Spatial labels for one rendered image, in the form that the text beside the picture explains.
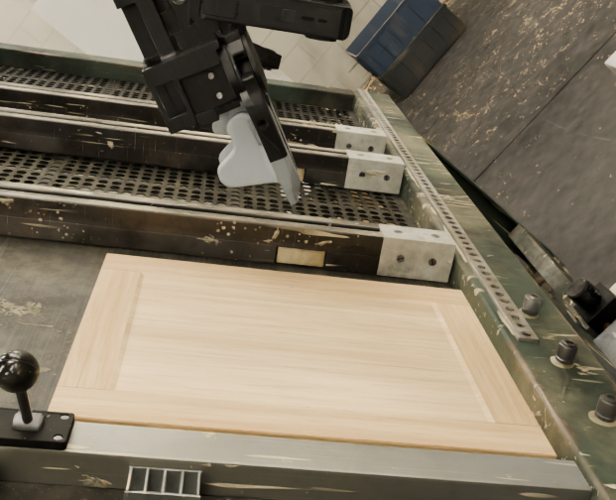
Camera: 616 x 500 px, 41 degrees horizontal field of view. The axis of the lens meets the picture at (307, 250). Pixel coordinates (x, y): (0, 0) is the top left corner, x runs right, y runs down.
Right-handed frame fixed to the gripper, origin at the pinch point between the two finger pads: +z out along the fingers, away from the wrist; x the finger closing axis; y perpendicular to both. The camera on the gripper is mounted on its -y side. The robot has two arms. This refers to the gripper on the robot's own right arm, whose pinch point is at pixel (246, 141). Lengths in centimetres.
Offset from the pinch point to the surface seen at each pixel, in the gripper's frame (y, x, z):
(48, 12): -152, -325, 4
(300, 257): 4.0, 13.3, 17.4
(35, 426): 63, 37, 6
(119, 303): 38.3, 13.0, 10.2
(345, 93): -100, -66, 21
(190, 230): 16.5, 2.1, 9.9
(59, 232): 31.7, -11.9, 7.0
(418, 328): 7.3, 39.3, 21.9
